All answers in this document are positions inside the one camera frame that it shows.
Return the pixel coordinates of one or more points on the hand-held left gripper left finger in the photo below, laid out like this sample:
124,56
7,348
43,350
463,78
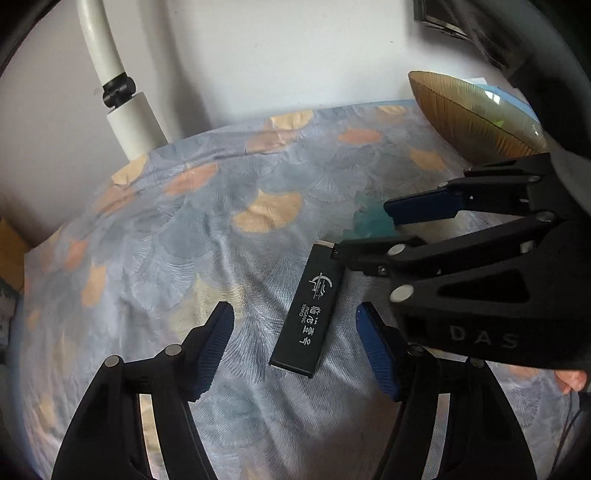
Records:
212,353

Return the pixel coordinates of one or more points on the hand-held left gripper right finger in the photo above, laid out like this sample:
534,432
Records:
376,353

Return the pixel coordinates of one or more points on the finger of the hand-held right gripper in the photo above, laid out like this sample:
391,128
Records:
415,256
422,206

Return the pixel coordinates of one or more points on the teal translucent figure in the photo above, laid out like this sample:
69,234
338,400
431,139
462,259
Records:
371,219

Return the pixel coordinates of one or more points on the black rectangular box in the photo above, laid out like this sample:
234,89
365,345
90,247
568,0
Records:
309,314

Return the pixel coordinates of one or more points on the brown ribbed bowl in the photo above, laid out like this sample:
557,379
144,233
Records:
471,115

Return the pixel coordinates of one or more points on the person's right hand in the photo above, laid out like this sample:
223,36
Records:
572,381

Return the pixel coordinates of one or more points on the leaf-print tablecloth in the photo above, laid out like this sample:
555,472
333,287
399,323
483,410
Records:
161,240

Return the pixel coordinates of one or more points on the black monitor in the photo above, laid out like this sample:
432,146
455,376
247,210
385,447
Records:
471,25

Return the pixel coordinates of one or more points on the cardboard pen box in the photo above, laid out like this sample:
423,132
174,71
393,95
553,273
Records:
11,249

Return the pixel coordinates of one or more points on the white lamp pole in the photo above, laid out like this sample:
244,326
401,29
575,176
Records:
120,92

